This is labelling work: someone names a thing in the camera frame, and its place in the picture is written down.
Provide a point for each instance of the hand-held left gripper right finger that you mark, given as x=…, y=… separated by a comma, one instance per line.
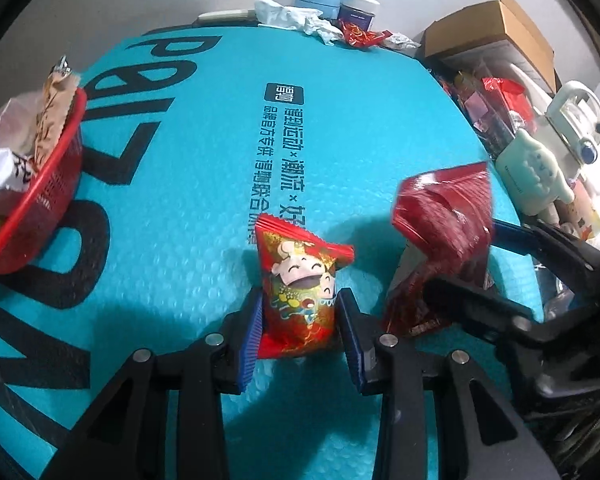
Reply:
x=350, y=340

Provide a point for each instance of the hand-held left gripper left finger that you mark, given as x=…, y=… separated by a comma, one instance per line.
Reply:
x=252, y=335

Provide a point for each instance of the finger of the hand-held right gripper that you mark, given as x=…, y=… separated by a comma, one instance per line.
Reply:
x=555, y=250
x=480, y=305

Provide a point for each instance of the red cartoon snack packet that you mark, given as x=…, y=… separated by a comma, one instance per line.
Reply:
x=295, y=280

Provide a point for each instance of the dark red snack packet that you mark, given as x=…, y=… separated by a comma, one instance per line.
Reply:
x=440, y=220

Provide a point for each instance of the red plastic basket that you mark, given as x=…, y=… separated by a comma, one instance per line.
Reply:
x=45, y=220

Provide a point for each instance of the plain white snack packet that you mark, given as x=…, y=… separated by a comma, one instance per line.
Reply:
x=10, y=170

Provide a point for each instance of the brown cartoon snack packet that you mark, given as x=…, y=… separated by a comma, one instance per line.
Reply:
x=55, y=115

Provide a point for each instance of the clear plastic snack packet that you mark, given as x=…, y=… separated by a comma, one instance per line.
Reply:
x=15, y=120

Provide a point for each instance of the pink printed tube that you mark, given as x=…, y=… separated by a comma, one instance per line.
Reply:
x=582, y=210

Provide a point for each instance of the pale green plush toy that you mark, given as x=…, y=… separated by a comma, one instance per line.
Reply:
x=530, y=170

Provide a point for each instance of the teal bubble mat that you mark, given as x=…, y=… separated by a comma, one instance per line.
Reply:
x=180, y=210

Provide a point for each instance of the red foil bag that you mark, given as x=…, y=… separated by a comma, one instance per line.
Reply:
x=502, y=91

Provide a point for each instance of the cardboard box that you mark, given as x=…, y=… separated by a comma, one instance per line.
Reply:
x=470, y=30

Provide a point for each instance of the crumpled clear wrapper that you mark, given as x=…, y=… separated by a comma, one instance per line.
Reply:
x=402, y=41

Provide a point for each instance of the small red wrapper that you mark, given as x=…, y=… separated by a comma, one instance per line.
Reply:
x=362, y=38

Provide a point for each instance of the dark jar with white lid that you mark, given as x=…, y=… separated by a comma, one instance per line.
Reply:
x=357, y=12

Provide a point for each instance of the flat white device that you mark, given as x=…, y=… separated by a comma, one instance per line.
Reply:
x=225, y=15

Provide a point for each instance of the crumpled white tissue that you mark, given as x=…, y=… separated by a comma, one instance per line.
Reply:
x=285, y=15

